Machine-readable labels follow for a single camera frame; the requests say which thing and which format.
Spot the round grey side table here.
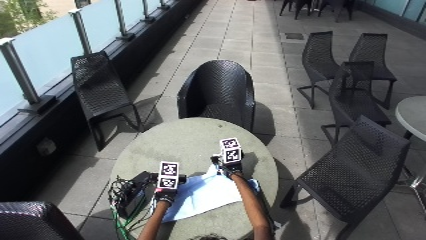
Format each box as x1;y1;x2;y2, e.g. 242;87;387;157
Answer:
394;95;426;141

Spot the light blue cloth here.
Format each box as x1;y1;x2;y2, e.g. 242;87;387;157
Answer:
160;164;262;224

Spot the white marker cube on glove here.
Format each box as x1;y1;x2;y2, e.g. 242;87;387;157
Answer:
157;161;181;191
218;137;244;165

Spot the black electronics box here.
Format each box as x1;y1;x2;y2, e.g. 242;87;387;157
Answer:
116;170;156;218

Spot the black perforated chair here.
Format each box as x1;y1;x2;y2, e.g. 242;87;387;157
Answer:
69;50;144;152
296;30;342;110
278;115;413;240
320;61;393;146
348;32;398;111

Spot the white marker cube on left glove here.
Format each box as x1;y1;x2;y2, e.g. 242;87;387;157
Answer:
157;161;181;191

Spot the bundle of green and black cables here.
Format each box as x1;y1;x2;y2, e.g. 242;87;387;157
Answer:
107;176;150;240

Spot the frosted glass balustrade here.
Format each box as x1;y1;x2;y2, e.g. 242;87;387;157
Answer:
0;0;178;118

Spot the metal railing post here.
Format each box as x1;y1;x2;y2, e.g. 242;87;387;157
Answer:
0;37;59;115
140;0;157;24
67;8;95;56
113;0;136;42

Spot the person's left hand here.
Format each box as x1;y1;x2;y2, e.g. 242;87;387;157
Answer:
152;173;188;205

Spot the black woven tub armchair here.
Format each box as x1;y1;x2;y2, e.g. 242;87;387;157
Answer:
176;59;257;133
0;200;87;240

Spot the group of black chairs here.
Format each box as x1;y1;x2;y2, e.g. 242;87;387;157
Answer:
278;0;358;24

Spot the white marker cube on right glove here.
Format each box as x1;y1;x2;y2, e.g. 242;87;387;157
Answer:
218;137;244;165

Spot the person's right hand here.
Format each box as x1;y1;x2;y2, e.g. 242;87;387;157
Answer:
210;154;245;180

